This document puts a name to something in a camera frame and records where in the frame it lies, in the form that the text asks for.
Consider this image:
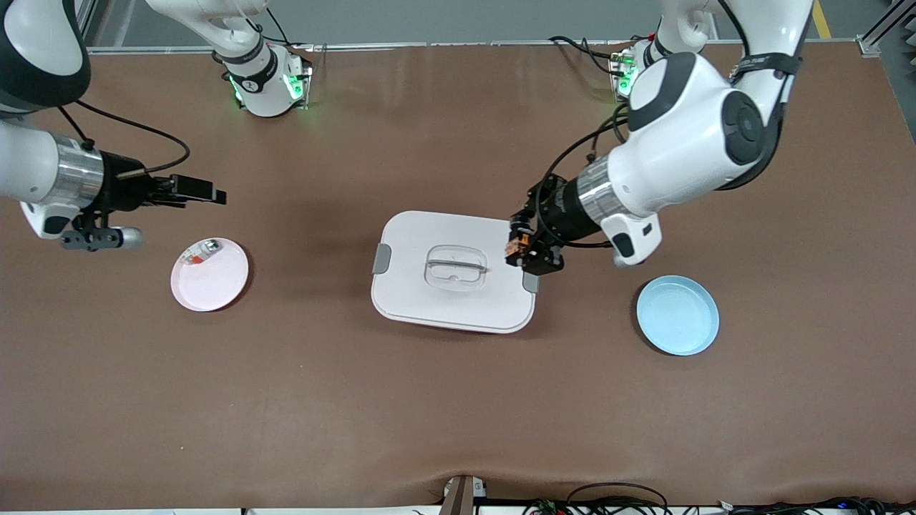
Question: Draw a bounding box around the orange black switch block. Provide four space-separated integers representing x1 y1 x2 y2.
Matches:
505 225 532 260

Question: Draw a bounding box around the small red silver object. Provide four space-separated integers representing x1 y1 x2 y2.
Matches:
182 240 223 268

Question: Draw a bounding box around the white lidded storage box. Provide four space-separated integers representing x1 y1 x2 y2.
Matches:
371 210 542 335

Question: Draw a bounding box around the pink round plate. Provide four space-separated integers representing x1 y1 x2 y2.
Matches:
170 237 250 313

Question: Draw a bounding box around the light blue round plate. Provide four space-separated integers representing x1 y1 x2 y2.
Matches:
635 275 720 356

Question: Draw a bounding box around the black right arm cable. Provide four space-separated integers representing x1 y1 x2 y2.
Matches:
56 100 192 178

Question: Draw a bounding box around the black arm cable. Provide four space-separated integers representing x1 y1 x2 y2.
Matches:
533 104 632 250
56 100 192 178

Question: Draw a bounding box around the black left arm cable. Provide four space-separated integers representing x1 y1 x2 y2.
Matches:
533 104 632 250

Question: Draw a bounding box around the aluminium frame profile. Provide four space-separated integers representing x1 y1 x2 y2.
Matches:
75 0 98 49
857 0 916 59

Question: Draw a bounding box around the black base cable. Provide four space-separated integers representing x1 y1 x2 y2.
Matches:
549 36 625 74
243 6 296 48

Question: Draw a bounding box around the black cable loop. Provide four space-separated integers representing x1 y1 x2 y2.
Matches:
565 482 671 515

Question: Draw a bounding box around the brown camera mounting post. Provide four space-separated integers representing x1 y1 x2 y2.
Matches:
440 474 489 515

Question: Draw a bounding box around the black cable bundle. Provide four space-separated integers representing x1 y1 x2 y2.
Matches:
723 496 916 515

